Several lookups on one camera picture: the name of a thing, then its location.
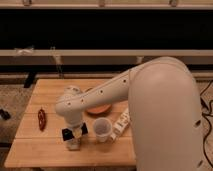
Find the white sponge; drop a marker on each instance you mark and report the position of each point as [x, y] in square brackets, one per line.
[73, 144]

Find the dark red chili pepper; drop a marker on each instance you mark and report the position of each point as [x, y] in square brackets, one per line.
[42, 119]

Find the wooden table board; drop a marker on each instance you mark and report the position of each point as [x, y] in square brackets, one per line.
[35, 148]

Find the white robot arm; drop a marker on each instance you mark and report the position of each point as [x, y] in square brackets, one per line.
[165, 112]

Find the white rectangular box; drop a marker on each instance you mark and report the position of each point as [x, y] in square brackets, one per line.
[120, 125]

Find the translucent plastic cup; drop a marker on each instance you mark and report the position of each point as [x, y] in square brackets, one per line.
[102, 128]

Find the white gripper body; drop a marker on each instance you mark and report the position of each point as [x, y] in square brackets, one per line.
[68, 134]

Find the black object on floor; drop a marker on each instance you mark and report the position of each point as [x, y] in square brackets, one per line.
[4, 114]

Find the orange bowl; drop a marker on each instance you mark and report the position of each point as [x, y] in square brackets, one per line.
[99, 110]

